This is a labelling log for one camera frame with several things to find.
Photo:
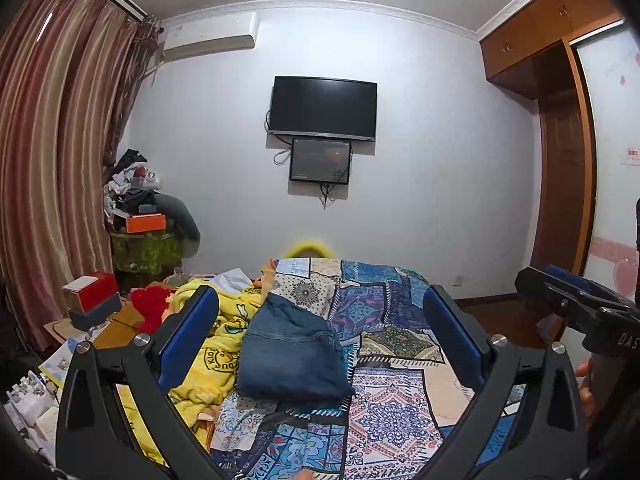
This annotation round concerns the red box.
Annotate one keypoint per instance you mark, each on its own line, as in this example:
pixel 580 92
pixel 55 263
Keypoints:
pixel 97 290

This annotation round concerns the red plush toy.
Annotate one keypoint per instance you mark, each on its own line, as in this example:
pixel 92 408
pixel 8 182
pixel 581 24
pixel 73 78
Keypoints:
pixel 150 305

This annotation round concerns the wooden wardrobe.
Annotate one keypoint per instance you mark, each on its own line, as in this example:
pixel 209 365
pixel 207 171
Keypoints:
pixel 560 160

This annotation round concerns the blue denim jacket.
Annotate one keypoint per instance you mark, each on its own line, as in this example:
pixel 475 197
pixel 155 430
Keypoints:
pixel 290 355

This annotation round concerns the dark grey pillow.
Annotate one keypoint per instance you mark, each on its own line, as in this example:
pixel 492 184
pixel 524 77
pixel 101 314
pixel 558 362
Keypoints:
pixel 180 217

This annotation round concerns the white cloth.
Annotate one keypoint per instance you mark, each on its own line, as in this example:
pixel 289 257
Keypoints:
pixel 232 280

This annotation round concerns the orange box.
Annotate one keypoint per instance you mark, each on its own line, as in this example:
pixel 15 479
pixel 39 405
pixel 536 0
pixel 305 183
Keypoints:
pixel 145 222

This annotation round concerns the striped brown curtain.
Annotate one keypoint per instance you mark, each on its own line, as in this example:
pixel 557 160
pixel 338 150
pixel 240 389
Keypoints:
pixel 55 150

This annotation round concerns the grey box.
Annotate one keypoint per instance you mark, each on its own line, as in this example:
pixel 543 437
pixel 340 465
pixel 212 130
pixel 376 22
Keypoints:
pixel 95 312

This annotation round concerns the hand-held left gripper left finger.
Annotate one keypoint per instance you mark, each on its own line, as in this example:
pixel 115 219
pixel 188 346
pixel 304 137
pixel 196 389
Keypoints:
pixel 187 340

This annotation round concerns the wooden nightstand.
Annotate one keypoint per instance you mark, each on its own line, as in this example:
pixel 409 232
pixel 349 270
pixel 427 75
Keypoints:
pixel 120 327

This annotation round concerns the open booklet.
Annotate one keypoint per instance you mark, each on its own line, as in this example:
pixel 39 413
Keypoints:
pixel 60 360

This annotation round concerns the yellow cartoon blanket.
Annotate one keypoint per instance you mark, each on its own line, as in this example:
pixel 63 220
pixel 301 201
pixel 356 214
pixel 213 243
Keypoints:
pixel 222 330

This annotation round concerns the green patterned cloth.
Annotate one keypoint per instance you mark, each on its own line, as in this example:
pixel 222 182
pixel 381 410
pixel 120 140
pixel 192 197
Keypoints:
pixel 145 252

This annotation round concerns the small grey wall monitor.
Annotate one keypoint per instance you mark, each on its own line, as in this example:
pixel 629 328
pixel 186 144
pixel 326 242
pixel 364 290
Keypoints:
pixel 320 160

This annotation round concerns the white air conditioner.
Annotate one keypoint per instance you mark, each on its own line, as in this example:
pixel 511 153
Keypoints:
pixel 210 35

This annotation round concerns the person's right hand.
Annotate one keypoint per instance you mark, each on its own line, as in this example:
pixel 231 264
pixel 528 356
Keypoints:
pixel 586 400

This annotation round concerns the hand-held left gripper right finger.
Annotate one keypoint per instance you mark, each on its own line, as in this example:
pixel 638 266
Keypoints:
pixel 452 340

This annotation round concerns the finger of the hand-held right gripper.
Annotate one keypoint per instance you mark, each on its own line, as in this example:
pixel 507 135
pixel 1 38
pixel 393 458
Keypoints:
pixel 570 280
pixel 547 295

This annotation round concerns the pink door sticker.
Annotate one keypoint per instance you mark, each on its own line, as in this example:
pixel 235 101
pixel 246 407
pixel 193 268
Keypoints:
pixel 633 156

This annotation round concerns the pile of clothes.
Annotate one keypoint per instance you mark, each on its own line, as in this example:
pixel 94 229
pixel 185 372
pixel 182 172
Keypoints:
pixel 127 180

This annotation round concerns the black wall television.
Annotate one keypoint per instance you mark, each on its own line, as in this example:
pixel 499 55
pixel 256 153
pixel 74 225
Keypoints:
pixel 322 107

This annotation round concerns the blue patchwork blanket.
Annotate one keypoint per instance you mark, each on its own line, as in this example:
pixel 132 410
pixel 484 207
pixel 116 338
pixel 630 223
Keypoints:
pixel 395 410

